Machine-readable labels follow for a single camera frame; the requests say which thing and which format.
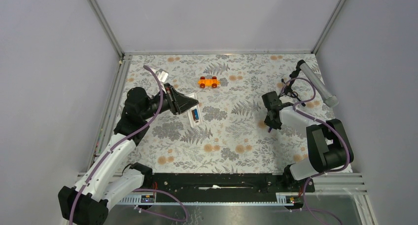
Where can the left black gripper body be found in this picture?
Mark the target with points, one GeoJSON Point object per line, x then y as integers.
{"type": "Point", "coordinates": [169, 97]}

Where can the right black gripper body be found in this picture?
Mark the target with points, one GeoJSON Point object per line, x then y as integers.
{"type": "Point", "coordinates": [272, 124]}

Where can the white remote control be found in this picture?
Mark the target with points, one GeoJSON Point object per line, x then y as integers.
{"type": "Point", "coordinates": [192, 123]}

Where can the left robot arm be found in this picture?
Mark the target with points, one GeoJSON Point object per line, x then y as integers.
{"type": "Point", "coordinates": [89, 201]}

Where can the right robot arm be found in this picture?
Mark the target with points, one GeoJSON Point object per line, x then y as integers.
{"type": "Point", "coordinates": [327, 142]}

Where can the orange toy car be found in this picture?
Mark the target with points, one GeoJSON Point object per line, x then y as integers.
{"type": "Point", "coordinates": [212, 82]}

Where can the floral table mat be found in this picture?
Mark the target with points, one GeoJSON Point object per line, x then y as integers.
{"type": "Point", "coordinates": [233, 137]}

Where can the silver microphone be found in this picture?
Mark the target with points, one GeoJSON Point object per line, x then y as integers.
{"type": "Point", "coordinates": [328, 98]}

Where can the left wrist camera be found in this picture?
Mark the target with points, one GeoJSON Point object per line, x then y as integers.
{"type": "Point", "coordinates": [162, 75]}

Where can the grey slotted cable duct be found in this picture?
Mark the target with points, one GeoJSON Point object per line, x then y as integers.
{"type": "Point", "coordinates": [209, 199]}

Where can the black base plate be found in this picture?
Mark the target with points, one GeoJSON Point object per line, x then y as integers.
{"type": "Point", "coordinates": [189, 183]}

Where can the aluminium frame rails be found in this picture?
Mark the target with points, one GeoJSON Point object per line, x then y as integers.
{"type": "Point", "coordinates": [125, 55]}

